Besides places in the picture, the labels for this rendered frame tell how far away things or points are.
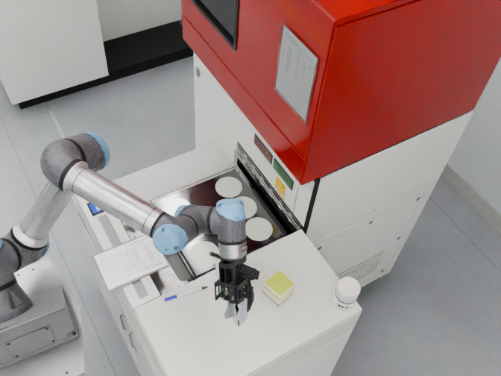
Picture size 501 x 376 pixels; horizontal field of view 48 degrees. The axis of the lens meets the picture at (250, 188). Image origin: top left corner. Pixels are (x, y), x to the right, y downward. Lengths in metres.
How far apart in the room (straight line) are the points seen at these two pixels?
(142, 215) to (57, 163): 0.27
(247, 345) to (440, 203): 2.01
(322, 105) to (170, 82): 2.49
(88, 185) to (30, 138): 2.18
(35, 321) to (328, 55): 1.10
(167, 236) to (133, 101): 2.45
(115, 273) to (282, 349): 0.57
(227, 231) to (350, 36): 0.57
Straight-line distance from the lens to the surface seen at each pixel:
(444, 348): 2.97
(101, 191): 1.46
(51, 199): 1.73
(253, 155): 2.05
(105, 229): 1.94
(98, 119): 3.66
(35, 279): 2.05
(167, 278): 1.90
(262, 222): 2.01
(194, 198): 2.06
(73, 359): 1.89
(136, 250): 1.86
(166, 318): 1.75
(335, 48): 1.36
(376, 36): 1.44
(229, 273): 1.51
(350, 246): 2.34
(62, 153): 1.53
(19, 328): 1.77
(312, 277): 1.84
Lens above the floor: 2.54
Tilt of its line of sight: 51 degrees down
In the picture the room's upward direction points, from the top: 6 degrees clockwise
